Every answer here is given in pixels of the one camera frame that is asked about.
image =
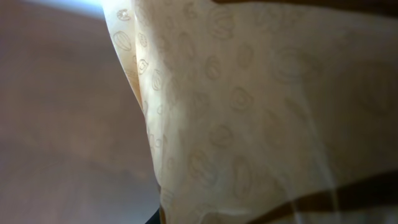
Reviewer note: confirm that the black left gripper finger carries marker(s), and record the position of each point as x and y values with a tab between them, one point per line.
155	218

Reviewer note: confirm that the beige snack bag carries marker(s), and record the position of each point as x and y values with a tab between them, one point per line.
263	111

